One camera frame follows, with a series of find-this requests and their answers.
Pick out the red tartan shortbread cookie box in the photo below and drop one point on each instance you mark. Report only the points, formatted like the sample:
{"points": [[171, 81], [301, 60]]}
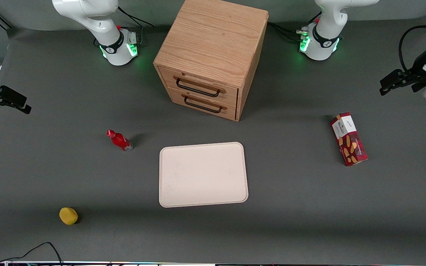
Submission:
{"points": [[350, 142]]}

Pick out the oak wooden drawer cabinet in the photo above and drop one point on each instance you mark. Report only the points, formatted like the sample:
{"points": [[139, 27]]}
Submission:
{"points": [[213, 35]]}

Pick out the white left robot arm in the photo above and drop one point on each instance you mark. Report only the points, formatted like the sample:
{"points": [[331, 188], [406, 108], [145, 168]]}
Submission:
{"points": [[325, 26]]}

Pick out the small red soda bottle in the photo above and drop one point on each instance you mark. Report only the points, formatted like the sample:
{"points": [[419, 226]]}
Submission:
{"points": [[118, 140]]}

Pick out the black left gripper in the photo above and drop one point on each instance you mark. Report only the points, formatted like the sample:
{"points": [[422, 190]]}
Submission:
{"points": [[415, 75]]}

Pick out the cream rectangular plastic tray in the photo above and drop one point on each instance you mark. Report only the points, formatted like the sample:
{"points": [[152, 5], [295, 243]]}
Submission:
{"points": [[202, 174]]}

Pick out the yellow lemon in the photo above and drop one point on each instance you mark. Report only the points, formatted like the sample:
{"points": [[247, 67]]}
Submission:
{"points": [[68, 215]]}

